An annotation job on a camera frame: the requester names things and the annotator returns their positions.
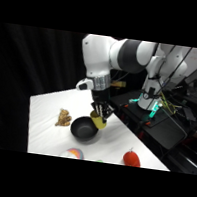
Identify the small green object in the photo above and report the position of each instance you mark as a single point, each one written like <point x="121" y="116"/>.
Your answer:
<point x="99" y="161"/>

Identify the yellow plastic cup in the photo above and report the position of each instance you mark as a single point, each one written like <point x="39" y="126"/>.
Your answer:
<point x="98" y="121"/>

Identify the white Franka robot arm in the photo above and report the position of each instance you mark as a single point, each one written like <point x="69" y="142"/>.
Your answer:
<point x="101" y="58"/>

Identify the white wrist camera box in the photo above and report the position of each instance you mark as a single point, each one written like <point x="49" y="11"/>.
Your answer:
<point x="84" y="84"/>

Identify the red plush fruit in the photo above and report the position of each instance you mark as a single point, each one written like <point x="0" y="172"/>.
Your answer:
<point x="132" y="158"/>

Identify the rainbow striped ball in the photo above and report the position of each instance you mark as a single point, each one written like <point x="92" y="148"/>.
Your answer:
<point x="72" y="153"/>

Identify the black curtain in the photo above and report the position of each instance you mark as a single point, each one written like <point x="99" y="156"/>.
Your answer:
<point x="27" y="63"/>

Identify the tan tag on wrist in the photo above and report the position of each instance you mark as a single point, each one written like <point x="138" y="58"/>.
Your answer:
<point x="118" y="84"/>

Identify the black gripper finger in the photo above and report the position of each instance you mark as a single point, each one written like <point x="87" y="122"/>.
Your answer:
<point x="96" y="109"/>
<point x="107" y="114"/>

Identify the brown plush toy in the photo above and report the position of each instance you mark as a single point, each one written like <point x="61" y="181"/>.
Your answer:
<point x="63" y="118"/>

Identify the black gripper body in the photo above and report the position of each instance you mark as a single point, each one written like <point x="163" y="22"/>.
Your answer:
<point x="100" y="98"/>

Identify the black bowl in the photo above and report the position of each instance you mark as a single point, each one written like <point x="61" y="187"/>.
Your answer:
<point x="83" y="130"/>

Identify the black robot stand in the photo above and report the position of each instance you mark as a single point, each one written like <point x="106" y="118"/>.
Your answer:
<point x="164" y="130"/>

